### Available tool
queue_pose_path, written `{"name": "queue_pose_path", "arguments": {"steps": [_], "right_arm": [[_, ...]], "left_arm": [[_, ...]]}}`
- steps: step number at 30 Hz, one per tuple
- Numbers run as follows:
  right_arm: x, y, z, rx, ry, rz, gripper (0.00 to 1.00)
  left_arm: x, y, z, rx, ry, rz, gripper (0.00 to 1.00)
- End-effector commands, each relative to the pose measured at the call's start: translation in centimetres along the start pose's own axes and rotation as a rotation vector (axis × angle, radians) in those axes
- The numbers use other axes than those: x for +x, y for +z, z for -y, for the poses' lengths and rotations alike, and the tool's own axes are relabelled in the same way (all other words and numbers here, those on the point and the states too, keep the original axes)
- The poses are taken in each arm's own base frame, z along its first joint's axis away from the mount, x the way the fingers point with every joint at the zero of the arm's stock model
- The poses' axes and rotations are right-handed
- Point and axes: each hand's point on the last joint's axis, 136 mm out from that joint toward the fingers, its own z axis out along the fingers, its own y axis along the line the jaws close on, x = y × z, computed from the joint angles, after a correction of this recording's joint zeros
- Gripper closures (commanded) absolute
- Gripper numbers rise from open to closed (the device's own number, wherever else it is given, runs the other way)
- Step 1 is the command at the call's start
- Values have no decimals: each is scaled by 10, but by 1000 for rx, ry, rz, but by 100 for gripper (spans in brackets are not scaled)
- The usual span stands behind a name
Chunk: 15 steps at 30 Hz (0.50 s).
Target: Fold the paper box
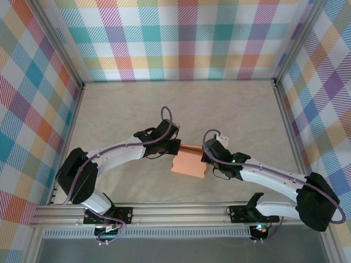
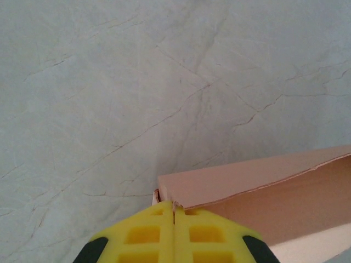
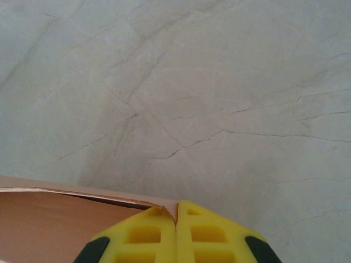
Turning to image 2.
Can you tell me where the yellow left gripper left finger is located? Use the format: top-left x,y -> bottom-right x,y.
72,201 -> 176,263

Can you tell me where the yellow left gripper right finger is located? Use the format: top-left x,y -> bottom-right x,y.
173,205 -> 280,263

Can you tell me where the orange paper box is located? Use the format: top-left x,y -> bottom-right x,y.
151,144 -> 351,263

